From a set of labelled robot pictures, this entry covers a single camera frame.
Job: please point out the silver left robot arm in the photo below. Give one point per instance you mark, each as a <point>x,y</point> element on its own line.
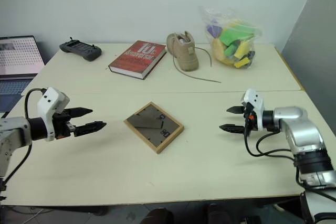
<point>15,130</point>

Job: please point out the tan suede boot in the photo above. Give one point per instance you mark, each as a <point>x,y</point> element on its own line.
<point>183,51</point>

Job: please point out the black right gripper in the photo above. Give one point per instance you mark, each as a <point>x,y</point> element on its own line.
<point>248,119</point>

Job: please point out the red hardcover book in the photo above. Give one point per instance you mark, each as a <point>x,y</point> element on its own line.
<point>137,58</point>

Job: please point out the dark rounded shape under table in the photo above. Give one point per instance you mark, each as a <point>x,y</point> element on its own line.
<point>157,216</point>

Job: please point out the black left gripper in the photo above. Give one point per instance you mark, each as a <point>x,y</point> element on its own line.
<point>62,127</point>

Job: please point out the wooden square clock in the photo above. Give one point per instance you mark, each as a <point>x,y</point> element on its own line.
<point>153,127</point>

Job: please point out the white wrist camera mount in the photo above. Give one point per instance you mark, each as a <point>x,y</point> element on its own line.
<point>253,103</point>
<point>51,103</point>

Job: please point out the laptop computer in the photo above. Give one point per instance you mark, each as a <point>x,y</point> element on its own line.
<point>15,69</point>

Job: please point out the clear bag of coloured blocks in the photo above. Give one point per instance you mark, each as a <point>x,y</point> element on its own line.
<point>232,43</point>

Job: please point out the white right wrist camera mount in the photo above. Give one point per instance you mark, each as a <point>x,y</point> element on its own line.
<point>253,103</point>

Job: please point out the black handheld controller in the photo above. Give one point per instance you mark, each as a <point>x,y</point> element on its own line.
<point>80,48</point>

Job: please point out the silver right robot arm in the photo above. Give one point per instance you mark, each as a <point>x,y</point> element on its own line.
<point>302,140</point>

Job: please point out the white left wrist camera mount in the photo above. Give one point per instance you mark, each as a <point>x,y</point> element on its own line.
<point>51,103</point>

